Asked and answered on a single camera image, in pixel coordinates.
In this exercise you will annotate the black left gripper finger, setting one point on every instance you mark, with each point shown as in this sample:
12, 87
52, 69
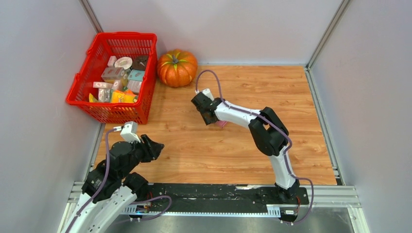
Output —
149, 144
153, 155

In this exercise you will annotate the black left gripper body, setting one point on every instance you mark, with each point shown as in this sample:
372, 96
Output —
140, 152

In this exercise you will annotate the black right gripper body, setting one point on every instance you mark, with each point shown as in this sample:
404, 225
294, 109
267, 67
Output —
208, 122

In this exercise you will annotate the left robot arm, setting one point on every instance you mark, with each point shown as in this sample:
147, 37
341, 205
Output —
113, 185

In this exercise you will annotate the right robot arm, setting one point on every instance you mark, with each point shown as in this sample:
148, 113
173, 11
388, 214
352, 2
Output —
269, 134

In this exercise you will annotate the pale pink box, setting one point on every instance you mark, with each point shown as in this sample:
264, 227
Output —
134, 86

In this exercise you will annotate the teal small box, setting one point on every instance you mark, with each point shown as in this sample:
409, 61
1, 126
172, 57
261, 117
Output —
136, 75

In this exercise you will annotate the pink white small box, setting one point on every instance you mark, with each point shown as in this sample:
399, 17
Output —
102, 85

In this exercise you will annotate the grey pink carton box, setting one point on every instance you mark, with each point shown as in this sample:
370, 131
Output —
110, 74

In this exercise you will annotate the orange pumpkin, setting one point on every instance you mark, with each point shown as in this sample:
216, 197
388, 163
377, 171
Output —
177, 68

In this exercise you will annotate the yellow orange snack pack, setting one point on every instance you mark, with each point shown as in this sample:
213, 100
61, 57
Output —
128, 96

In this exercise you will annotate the brown round item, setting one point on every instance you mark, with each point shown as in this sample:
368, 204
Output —
140, 63

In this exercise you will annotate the red plastic shopping basket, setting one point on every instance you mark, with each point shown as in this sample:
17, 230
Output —
119, 44

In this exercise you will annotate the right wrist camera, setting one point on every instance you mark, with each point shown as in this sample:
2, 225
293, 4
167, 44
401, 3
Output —
207, 92

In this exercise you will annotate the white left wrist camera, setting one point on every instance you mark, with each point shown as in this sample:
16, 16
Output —
129, 132

